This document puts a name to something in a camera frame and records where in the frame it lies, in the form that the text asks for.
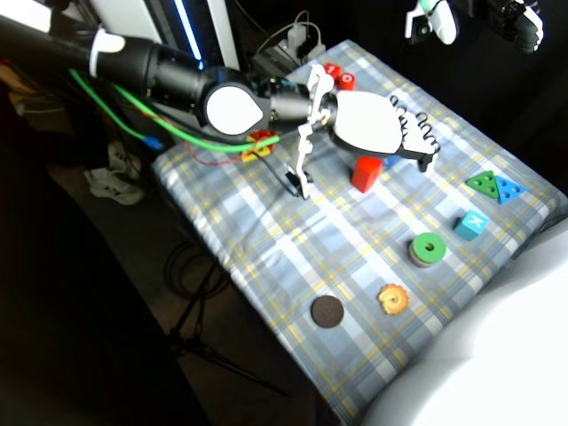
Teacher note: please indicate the red cube with numeral one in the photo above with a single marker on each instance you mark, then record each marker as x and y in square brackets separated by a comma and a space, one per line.
[330, 69]

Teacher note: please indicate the dark brown round cookie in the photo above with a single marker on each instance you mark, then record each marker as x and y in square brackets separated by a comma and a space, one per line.
[327, 312]

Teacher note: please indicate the light blue letter cube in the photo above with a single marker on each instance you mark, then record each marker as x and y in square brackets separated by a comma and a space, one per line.
[471, 225]

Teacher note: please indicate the white column with blue light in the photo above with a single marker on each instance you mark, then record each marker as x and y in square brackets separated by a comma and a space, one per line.
[133, 18]

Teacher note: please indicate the white sneaker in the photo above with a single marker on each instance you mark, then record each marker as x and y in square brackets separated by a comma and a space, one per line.
[122, 157]
[111, 190]

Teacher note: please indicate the yellow triangle block with holes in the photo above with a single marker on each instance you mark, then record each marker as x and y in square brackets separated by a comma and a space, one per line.
[253, 155]

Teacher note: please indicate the black tripod stand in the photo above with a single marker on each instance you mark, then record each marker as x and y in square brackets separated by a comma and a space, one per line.
[231, 366]

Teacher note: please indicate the blue yellow plaid tablecloth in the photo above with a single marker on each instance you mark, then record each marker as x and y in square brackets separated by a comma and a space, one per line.
[310, 248]

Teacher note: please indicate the tan flower-shaped cookie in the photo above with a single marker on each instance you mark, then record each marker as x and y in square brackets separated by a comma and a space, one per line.
[393, 300]

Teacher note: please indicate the grey box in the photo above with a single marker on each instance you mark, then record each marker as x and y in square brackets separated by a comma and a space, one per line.
[270, 66]

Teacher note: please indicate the white power strip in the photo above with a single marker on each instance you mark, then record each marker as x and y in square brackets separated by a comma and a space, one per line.
[310, 49]

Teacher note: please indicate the white plug adapter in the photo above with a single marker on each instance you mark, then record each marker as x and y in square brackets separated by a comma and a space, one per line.
[296, 34]

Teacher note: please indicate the red rectangular block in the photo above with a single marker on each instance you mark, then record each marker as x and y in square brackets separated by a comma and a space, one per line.
[365, 175]

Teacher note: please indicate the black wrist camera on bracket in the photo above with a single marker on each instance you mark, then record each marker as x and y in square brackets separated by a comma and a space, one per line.
[419, 29]

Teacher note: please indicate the red cylinder with numeral zero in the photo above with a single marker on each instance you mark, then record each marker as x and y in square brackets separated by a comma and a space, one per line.
[347, 81]

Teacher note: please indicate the large white rounded shell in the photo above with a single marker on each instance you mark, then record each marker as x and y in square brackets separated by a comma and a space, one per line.
[488, 355]

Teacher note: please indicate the green triangle block with holes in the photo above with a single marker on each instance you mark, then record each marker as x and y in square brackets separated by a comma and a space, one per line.
[483, 185]

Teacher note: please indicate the blue triangle block with holes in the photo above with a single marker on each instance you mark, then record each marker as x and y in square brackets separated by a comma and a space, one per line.
[511, 191]

